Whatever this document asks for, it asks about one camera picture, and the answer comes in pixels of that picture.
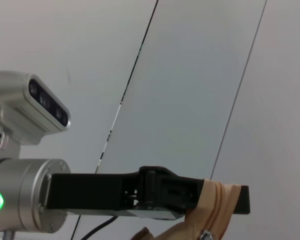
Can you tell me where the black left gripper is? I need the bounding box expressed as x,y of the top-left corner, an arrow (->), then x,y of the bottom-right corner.
46,166 -> 141,216

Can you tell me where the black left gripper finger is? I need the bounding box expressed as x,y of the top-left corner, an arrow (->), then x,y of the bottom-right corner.
129,166 -> 251,221

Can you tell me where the khaki canvas food bag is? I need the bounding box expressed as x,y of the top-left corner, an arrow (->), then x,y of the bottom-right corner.
132,178 -> 243,240

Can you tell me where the silver metal zipper pull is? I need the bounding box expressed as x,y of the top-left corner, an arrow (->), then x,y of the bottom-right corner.
199,229 -> 216,240

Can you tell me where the left arm connector cable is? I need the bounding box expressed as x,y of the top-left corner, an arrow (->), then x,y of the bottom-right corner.
79,216 -> 118,240

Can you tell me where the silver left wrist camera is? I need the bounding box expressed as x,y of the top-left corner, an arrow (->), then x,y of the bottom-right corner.
0,71 -> 72,146

